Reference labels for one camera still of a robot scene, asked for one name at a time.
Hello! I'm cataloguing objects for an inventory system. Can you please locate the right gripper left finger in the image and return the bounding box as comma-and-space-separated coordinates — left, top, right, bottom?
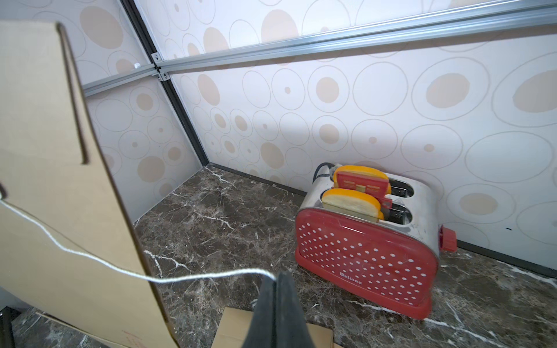
242, 278, 276, 348

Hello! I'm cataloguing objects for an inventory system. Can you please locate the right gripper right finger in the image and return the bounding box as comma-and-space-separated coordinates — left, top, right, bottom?
276, 273, 315, 348

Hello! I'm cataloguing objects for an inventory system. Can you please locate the white envelope string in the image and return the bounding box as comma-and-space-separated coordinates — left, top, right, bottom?
0, 197, 278, 284

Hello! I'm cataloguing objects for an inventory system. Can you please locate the brown file envelope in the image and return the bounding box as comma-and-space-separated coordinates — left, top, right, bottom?
1, 20, 176, 347
211, 307, 340, 348

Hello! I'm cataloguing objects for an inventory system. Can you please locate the red polka dot toaster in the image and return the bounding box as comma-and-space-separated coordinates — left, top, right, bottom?
295, 162, 457, 320

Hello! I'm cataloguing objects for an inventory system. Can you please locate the front yellow toast slice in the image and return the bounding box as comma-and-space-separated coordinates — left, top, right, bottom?
321, 188, 384, 222

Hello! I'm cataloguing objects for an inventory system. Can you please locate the yellow toast slice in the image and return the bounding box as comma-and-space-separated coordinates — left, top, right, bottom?
321, 188, 384, 222
333, 165, 392, 197

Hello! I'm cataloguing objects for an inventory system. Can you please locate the rear yellow toast slice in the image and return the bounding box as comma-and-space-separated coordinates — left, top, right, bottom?
333, 165, 392, 197

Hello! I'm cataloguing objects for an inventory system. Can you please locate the black toaster power cable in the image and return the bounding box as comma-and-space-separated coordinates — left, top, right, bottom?
312, 162, 337, 184

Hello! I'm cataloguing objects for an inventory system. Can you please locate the left aluminium rail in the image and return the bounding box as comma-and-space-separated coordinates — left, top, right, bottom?
83, 64, 158, 97

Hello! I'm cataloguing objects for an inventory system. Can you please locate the aluminium rail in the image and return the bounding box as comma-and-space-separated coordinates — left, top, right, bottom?
159, 1, 556, 73
83, 64, 158, 97

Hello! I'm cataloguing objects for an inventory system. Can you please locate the back aluminium rail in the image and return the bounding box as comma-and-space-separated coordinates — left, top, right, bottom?
159, 1, 556, 73

